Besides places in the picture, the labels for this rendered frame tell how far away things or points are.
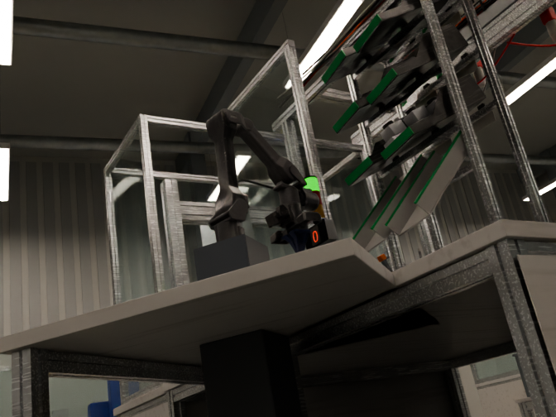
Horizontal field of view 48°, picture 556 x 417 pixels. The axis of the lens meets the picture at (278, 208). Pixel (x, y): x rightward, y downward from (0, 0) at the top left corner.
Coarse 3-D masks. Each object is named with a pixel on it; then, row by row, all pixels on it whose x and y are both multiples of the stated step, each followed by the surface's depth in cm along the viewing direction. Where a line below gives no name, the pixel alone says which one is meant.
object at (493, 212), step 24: (456, 0) 171; (432, 24) 154; (480, 48) 163; (360, 96) 179; (456, 96) 147; (504, 96) 157; (504, 120) 155; (480, 168) 139; (528, 168) 150; (528, 192) 148; (432, 216) 175; (432, 240) 173
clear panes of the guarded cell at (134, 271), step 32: (128, 160) 276; (352, 160) 335; (128, 192) 273; (160, 192) 312; (192, 192) 322; (352, 192) 334; (128, 224) 271; (160, 224) 305; (352, 224) 332; (128, 256) 268; (192, 256) 307; (128, 288) 266; (128, 384) 260
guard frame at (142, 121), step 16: (144, 128) 261; (176, 128) 273; (192, 128) 276; (144, 144) 257; (320, 144) 311; (336, 144) 318; (352, 144) 324; (112, 160) 292; (144, 160) 255; (144, 176) 254; (160, 176) 314; (176, 176) 320; (192, 176) 325; (208, 176) 330; (368, 176) 321; (112, 224) 290; (112, 240) 287; (112, 256) 284; (160, 256) 241; (112, 272) 283; (160, 272) 238; (160, 288) 235; (160, 384) 229; (128, 400) 255
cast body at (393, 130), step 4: (400, 120) 150; (388, 124) 150; (392, 124) 149; (396, 124) 149; (400, 124) 150; (404, 124) 150; (384, 128) 151; (388, 128) 149; (392, 128) 148; (396, 128) 149; (400, 128) 149; (404, 128) 150; (384, 132) 150; (388, 132) 149; (392, 132) 148; (396, 132) 148; (400, 132) 149; (384, 136) 151; (388, 136) 150; (392, 136) 149; (396, 136) 148; (384, 140) 152; (388, 140) 150; (392, 140) 148; (388, 144) 149
